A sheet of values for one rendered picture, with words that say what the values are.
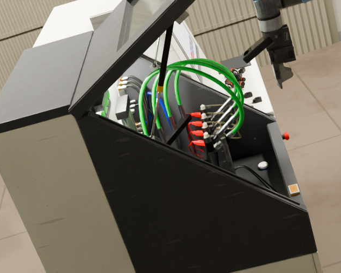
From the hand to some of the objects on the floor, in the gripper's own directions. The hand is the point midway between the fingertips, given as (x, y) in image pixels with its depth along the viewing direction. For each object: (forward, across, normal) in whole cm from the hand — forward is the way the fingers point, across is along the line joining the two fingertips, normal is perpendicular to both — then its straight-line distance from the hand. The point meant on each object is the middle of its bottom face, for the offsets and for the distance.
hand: (278, 85), depth 229 cm
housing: (+123, +35, +74) cm, 148 cm away
